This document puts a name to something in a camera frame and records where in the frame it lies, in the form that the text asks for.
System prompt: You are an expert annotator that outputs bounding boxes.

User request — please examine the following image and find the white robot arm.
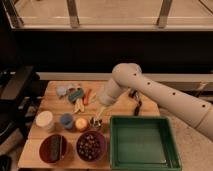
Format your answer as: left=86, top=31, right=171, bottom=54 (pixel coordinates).
left=97, top=63, right=213, bottom=142

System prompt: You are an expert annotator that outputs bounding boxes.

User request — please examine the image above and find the black chair at left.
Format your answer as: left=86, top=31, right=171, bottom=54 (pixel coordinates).
left=0, top=66, right=41, bottom=145

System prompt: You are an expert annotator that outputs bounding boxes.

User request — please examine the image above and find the green sponge block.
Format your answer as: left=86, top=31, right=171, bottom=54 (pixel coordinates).
left=68, top=88, right=84, bottom=102

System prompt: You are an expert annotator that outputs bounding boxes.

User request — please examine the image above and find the yellow banana toy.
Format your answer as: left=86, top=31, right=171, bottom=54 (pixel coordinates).
left=74, top=99, right=85, bottom=113

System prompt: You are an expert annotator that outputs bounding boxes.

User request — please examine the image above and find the green plastic tray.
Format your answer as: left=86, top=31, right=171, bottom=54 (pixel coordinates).
left=109, top=116, right=182, bottom=171

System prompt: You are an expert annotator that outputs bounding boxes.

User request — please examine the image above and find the red bowl with dark block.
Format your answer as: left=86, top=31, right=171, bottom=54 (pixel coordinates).
left=39, top=134, right=67, bottom=164

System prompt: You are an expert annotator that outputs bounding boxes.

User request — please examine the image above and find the dark bowl of nuts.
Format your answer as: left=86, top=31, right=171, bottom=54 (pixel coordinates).
left=76, top=131, right=107, bottom=162

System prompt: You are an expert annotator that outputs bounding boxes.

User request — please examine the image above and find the orange yellow apple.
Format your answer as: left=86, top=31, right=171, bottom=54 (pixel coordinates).
left=75, top=118, right=89, bottom=132

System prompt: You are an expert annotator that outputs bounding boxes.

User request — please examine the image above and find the blue plastic cup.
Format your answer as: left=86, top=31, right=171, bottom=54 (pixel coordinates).
left=60, top=113, right=73, bottom=130

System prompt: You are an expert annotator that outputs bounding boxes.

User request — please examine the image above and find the small metal cup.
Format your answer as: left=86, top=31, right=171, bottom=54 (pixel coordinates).
left=90, top=117, right=102, bottom=129

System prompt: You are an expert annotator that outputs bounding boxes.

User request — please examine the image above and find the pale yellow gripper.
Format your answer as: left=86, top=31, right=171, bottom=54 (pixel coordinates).
left=90, top=106, right=110, bottom=124

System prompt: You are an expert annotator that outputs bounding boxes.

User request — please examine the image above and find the orange carrot toy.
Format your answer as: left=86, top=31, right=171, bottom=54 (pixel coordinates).
left=83, top=89, right=92, bottom=105

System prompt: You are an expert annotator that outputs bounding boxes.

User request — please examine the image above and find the black tool on table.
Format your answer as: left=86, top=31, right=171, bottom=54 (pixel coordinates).
left=128, top=89, right=142, bottom=116

